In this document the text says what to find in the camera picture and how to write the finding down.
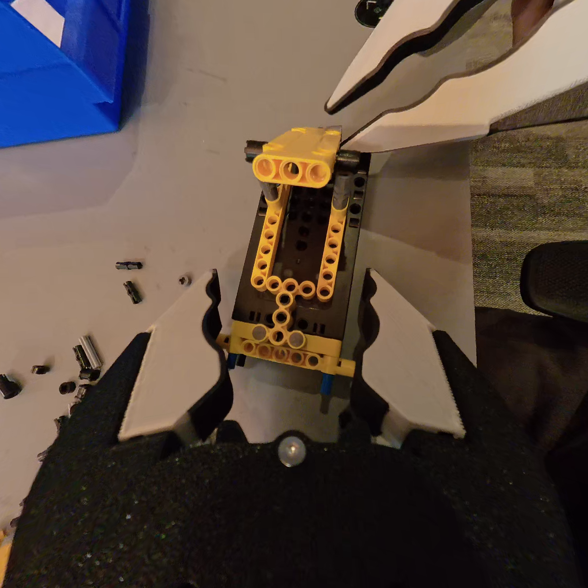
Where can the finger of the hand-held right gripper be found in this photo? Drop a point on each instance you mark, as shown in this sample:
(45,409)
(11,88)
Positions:
(482,101)
(386,46)

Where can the person's right hand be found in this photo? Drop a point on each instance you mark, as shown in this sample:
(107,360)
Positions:
(533,18)

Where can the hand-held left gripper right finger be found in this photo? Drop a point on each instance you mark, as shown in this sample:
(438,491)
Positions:
(413,376)

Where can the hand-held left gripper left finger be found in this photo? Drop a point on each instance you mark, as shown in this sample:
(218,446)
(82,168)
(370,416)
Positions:
(170,376)

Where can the round black desk grommet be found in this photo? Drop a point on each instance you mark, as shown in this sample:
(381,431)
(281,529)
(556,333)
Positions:
(372,9)

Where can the blue plastic bin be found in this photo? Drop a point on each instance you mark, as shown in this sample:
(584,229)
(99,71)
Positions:
(59,82)

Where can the yellow black toy brick assembly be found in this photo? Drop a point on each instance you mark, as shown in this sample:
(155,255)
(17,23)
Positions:
(294,257)

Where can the scattered black toy pins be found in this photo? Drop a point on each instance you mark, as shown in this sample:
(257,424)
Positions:
(89,353)

